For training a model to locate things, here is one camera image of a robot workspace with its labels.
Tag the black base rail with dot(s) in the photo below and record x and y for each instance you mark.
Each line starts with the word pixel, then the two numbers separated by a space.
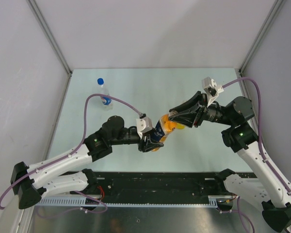
pixel 157 188

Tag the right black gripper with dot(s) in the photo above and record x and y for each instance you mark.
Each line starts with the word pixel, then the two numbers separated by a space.
pixel 194 116

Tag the right aluminium frame post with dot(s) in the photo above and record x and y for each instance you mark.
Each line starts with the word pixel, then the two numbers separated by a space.
pixel 268 22

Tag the clear blue-cap water bottle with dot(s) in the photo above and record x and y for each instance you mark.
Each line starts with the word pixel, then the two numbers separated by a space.
pixel 106 100

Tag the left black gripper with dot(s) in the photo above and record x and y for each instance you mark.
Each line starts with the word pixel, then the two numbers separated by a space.
pixel 150 144

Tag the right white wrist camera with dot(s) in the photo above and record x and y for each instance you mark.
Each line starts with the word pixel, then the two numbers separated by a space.
pixel 212 89

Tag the left aluminium frame post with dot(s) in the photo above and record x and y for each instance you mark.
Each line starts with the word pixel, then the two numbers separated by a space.
pixel 48 34

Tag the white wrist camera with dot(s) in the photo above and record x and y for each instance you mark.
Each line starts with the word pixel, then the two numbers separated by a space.
pixel 212 89
pixel 143 126

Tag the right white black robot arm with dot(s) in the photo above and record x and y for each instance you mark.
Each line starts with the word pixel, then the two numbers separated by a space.
pixel 273 199

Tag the aluminium frame post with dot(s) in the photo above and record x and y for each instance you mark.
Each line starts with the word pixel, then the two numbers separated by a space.
pixel 268 22
pixel 48 34

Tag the orange juice bottle yellow cap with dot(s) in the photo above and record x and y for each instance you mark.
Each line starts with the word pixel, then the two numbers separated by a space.
pixel 163 128

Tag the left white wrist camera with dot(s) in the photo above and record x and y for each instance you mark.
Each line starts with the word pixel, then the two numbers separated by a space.
pixel 143 126

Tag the yellow honey pomelo drink bottle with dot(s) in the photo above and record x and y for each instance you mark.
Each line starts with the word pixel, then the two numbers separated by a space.
pixel 180 126

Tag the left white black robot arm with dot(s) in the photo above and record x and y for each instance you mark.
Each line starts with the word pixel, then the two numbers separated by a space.
pixel 50 177

